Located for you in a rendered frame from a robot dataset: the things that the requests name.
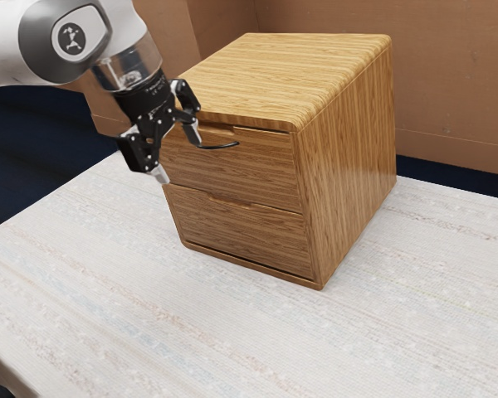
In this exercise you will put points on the wooden two-drawer cabinet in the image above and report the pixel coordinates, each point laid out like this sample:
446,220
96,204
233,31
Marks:
286,166

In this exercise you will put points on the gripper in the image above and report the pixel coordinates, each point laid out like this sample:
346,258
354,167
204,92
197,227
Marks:
143,103

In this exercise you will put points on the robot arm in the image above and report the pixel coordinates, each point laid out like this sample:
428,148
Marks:
45,49

